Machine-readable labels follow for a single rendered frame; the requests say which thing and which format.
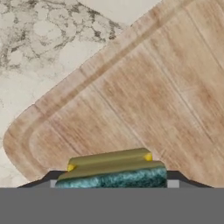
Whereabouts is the wooden cutting board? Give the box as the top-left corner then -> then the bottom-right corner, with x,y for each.
3,0 -> 224,189

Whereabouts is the yellow and green sponge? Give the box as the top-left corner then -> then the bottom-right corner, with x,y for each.
54,147 -> 168,189

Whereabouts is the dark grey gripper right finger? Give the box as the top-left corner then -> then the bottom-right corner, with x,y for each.
165,170 -> 214,189

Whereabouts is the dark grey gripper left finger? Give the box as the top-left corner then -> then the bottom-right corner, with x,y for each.
17,170 -> 67,189

